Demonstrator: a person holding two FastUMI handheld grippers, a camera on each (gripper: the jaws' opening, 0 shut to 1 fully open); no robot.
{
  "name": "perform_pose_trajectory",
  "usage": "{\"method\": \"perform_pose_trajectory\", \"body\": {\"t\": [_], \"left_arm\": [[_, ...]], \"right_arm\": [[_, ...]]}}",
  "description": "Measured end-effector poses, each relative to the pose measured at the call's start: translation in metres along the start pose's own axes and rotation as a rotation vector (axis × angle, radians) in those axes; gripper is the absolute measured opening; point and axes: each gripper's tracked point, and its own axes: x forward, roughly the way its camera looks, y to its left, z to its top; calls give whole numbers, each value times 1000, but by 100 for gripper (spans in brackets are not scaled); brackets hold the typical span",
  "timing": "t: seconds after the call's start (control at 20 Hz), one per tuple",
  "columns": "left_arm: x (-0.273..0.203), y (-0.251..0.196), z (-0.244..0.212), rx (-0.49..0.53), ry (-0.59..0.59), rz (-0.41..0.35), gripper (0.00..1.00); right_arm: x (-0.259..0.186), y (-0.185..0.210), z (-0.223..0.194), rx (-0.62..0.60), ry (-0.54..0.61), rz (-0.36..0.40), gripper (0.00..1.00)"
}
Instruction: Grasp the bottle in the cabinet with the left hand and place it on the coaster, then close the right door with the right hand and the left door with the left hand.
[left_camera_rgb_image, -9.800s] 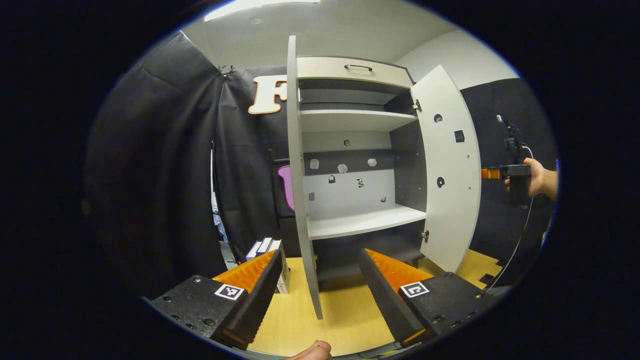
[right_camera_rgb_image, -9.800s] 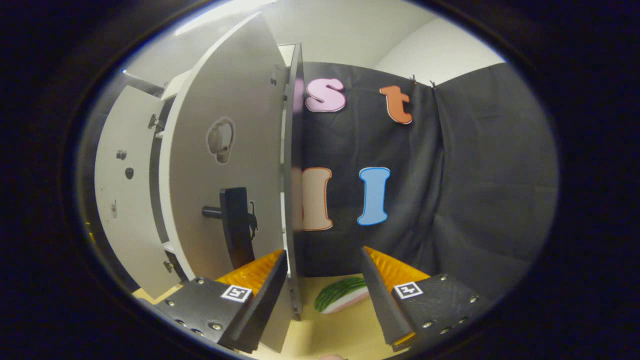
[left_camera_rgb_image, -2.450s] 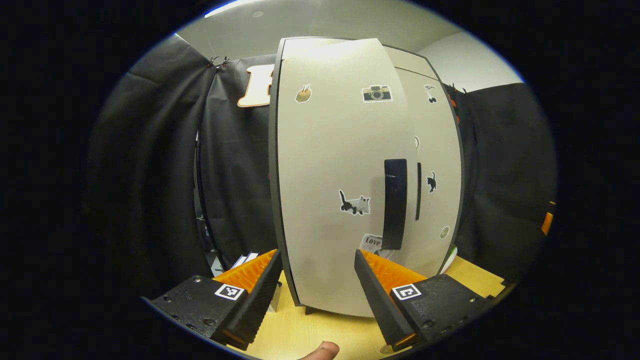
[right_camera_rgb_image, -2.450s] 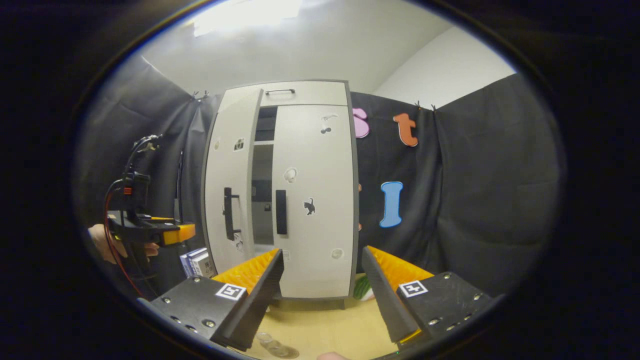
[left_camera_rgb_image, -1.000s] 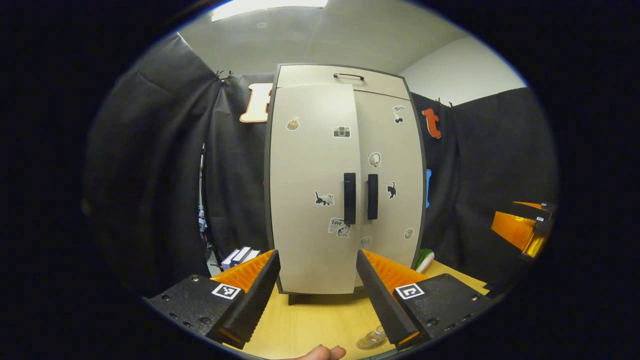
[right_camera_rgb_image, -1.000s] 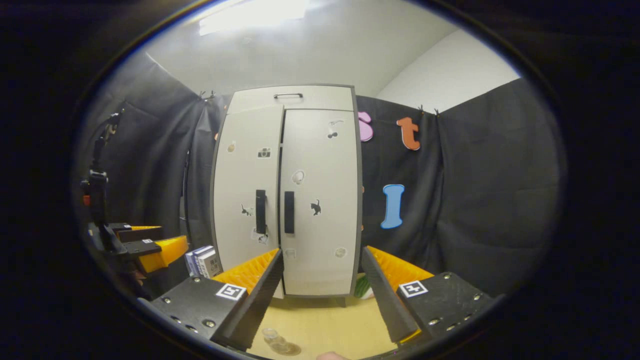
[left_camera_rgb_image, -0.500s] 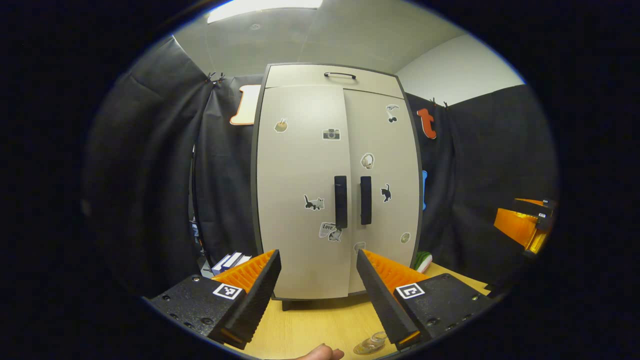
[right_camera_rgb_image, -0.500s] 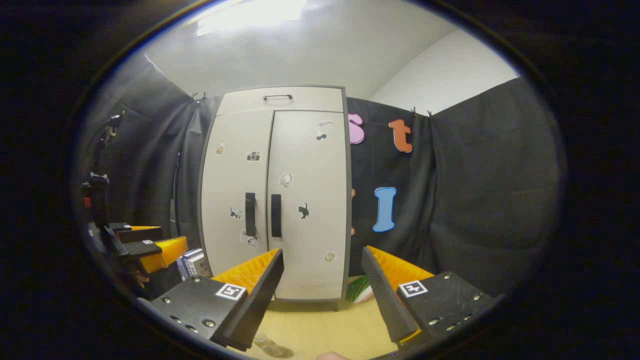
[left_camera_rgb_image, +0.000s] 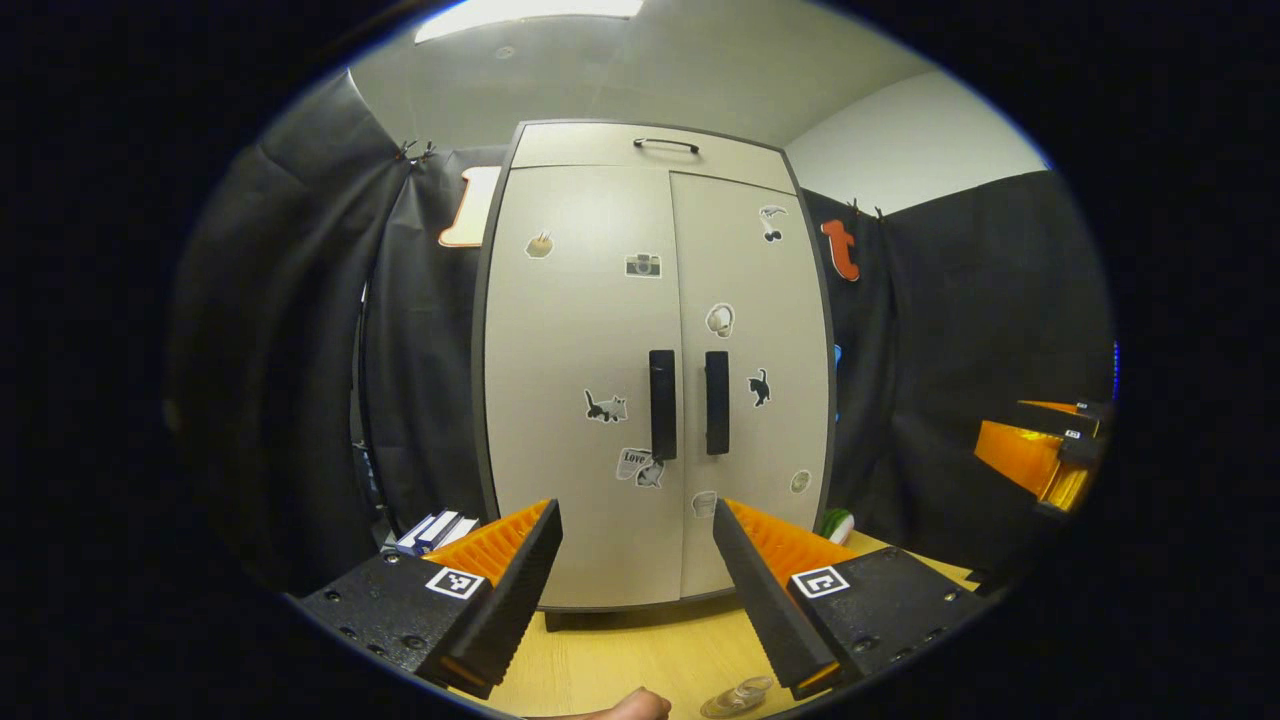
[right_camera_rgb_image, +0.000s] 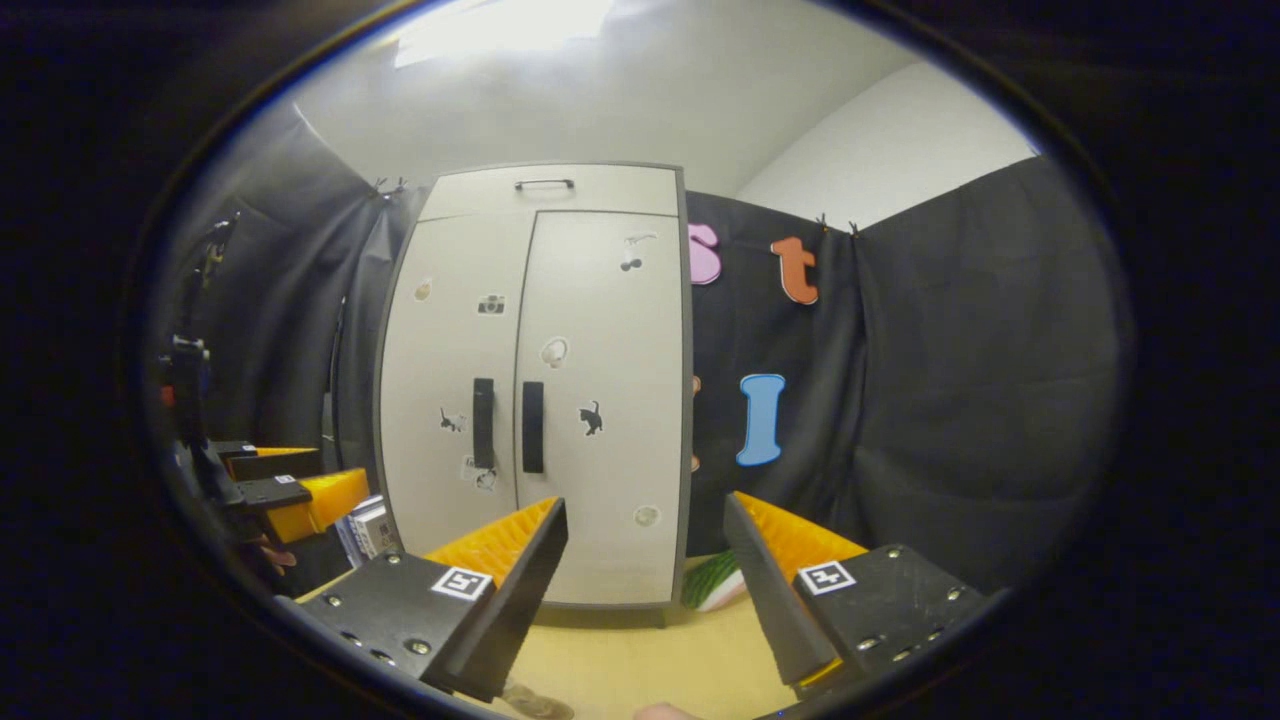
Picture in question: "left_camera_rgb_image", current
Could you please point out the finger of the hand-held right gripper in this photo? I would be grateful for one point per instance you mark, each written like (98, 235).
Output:
(1060, 418)
(1020, 455)

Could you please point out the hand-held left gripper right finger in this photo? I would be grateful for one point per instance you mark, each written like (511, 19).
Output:
(760, 590)

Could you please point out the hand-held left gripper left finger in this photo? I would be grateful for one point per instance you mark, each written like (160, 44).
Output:
(515, 590)

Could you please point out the white cabinet door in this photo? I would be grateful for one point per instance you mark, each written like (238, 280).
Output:
(770, 300)
(570, 350)

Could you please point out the white cabinet drawer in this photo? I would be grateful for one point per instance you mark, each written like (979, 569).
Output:
(580, 150)

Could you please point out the white and grey cabinet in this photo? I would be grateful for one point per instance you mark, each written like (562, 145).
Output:
(655, 150)

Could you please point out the blue and white box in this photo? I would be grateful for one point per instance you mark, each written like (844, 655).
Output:
(415, 535)
(440, 528)
(460, 530)

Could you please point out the watermelon slice toy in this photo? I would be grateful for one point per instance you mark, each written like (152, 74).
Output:
(838, 527)

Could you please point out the black backdrop cloth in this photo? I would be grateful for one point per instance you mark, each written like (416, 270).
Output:
(300, 350)

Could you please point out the ceiling light panel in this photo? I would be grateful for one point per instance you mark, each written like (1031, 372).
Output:
(530, 15)

